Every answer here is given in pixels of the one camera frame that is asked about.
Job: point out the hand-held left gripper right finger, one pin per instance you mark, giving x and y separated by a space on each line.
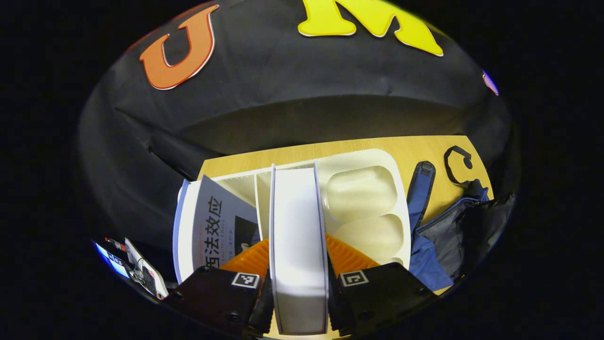
377 297

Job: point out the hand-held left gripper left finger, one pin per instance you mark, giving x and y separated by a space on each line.
212 297

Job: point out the blue schoolbag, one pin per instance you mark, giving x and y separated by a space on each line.
424 264

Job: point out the grey book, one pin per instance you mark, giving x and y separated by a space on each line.
222 222

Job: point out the white book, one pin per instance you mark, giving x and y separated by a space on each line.
297 236

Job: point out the cream plastic bookshelf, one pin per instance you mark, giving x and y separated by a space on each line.
363 189

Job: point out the white side table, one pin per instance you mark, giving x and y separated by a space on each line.
137 257

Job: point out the computer monitor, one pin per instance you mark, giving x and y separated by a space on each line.
113 262

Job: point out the red bottle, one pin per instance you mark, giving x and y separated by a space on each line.
113 242

